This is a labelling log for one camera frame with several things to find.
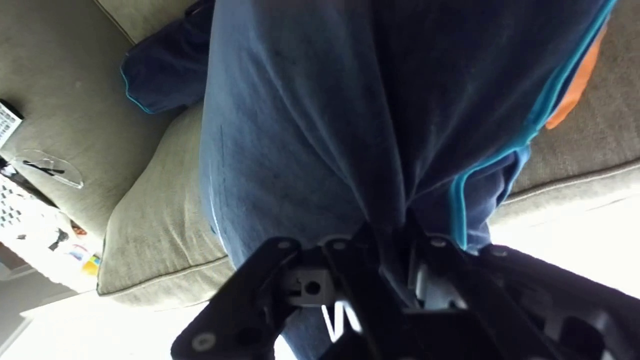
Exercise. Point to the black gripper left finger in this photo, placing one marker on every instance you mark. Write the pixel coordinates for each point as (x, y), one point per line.
(373, 300)

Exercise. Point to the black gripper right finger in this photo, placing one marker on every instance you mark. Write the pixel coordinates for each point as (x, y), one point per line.
(466, 321)

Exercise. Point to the square dark blue pillow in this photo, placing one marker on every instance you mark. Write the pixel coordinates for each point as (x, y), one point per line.
(346, 113)

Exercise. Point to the orange square pillow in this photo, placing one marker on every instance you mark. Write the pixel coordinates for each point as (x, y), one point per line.
(572, 92)

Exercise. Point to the dark blue bolster pillow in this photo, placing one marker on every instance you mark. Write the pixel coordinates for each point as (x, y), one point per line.
(166, 70)

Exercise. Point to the white perforated basket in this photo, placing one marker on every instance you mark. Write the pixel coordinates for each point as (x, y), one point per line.
(41, 232)

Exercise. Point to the clear plastic wrapper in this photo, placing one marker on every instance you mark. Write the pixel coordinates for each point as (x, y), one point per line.
(52, 171)

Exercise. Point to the grey-brown fabric sofa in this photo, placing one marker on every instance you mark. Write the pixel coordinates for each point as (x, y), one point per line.
(72, 100)

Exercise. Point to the white remote control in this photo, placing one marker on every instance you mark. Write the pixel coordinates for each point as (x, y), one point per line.
(9, 123)

